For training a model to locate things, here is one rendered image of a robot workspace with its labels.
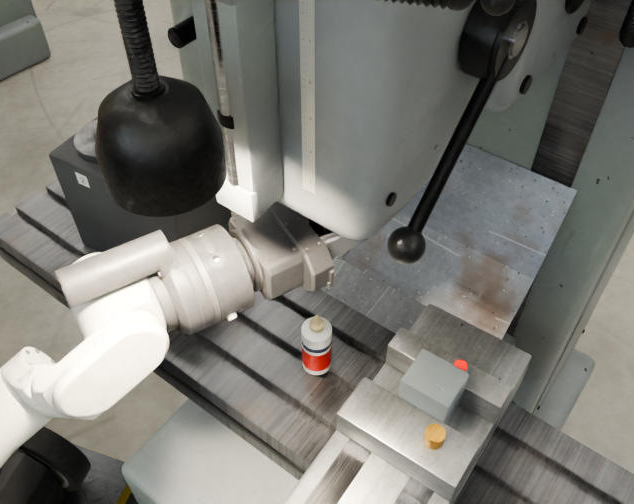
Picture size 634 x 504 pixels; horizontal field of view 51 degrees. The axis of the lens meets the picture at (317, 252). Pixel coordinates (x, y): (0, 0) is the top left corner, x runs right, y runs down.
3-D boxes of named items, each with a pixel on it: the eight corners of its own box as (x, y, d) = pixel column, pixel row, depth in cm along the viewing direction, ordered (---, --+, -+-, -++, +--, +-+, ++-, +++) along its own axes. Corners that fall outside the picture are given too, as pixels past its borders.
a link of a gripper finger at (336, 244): (364, 238, 69) (314, 261, 67) (366, 216, 67) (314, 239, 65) (373, 248, 69) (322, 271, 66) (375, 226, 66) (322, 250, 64)
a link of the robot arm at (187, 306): (223, 341, 63) (109, 396, 59) (181, 279, 70) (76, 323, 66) (201, 251, 56) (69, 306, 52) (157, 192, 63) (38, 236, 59)
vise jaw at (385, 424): (450, 503, 71) (455, 488, 69) (335, 430, 77) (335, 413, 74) (474, 459, 75) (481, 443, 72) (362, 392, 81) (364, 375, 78)
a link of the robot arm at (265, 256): (337, 244, 60) (218, 297, 56) (334, 308, 68) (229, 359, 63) (271, 166, 68) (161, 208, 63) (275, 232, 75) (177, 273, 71)
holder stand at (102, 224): (191, 297, 99) (169, 201, 84) (81, 244, 107) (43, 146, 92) (236, 246, 106) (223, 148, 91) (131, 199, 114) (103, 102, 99)
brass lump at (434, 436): (437, 453, 71) (439, 446, 70) (419, 442, 72) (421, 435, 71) (447, 438, 72) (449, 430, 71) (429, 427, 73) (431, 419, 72)
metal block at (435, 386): (440, 433, 76) (448, 407, 71) (395, 406, 78) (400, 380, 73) (461, 400, 78) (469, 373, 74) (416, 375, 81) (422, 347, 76)
